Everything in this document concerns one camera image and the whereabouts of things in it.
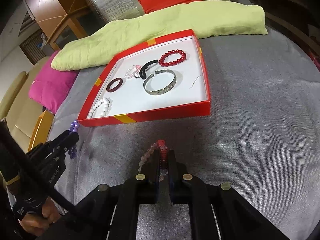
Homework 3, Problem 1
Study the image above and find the purple bead bracelet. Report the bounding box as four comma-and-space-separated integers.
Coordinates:
67, 120, 80, 160

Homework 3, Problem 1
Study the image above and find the pale pink bead bracelet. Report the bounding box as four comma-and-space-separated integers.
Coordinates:
138, 139, 169, 183

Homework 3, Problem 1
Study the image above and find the white bead bracelet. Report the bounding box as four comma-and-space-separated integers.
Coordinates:
86, 97, 111, 120

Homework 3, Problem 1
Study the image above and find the dark red bangle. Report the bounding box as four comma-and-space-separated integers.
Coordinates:
106, 77, 123, 93

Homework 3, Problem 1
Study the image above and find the pink crystal bead bracelet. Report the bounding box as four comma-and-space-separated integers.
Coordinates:
124, 64, 143, 80

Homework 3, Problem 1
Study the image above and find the silver bangle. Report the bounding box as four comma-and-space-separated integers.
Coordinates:
143, 69, 177, 95

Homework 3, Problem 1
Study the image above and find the black hair clip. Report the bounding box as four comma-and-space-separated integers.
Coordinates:
139, 60, 158, 80

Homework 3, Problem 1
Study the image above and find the red bead bracelet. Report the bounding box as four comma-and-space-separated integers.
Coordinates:
158, 49, 187, 67

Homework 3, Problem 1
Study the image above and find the person left hand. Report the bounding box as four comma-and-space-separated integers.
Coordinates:
19, 197, 61, 237

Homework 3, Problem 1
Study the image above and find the orange box lid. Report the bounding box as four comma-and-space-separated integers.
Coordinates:
28, 111, 54, 152

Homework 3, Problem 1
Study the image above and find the beige sofa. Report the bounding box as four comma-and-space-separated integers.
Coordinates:
1, 56, 49, 153

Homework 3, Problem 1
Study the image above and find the magenta cushion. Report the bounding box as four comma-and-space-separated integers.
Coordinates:
28, 51, 79, 114

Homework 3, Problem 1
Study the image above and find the grey blanket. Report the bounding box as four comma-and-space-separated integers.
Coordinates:
55, 29, 319, 239

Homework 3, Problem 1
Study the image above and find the red shallow gift box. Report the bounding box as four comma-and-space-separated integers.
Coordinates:
78, 29, 211, 127

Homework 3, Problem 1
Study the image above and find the light green folded quilt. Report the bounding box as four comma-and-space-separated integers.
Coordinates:
51, 0, 267, 71

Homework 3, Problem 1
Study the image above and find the wooden cabinet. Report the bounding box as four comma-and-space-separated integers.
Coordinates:
23, 0, 92, 52

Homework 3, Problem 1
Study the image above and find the wooden bench table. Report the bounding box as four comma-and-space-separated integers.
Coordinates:
231, 0, 319, 57

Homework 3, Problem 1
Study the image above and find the black cable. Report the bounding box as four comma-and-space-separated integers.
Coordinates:
0, 119, 75, 213

